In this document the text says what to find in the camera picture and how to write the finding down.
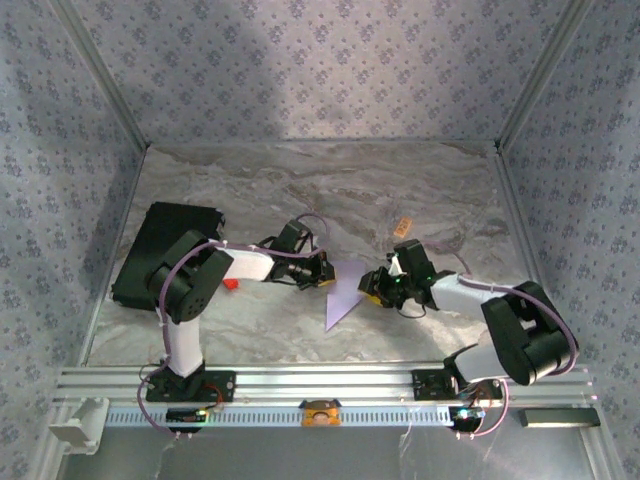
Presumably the purple paper sheet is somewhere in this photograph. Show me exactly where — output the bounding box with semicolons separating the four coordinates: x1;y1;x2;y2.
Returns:
324;258;369;334

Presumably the orange figure clip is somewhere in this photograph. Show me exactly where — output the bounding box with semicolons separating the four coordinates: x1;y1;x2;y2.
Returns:
299;398;342;429

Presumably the black flat case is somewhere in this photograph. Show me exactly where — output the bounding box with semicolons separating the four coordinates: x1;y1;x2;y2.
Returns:
110;201;225;309

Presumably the small circuit board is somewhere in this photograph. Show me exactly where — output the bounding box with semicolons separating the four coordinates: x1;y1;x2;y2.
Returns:
166;407;207;431
448;405;485;431

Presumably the purple cable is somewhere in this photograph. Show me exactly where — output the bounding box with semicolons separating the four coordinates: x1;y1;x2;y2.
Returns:
429;239;581;440
137;212;331;441

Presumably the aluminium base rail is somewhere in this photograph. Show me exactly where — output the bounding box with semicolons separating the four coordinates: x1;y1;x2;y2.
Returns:
53;363;599;407

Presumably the aluminium side rail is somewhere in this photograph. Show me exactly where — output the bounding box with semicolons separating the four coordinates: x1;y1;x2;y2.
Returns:
82;144;150;369
492;147;571;364

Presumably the white slotted cable duct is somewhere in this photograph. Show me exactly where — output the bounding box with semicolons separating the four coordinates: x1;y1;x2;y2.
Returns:
105;403;454;429

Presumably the aluminium corner post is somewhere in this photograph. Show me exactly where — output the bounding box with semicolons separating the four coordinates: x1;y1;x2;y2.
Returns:
497;0;599;149

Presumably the white plastic bracket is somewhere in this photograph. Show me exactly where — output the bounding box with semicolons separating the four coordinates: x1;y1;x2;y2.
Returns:
47;397;109;456

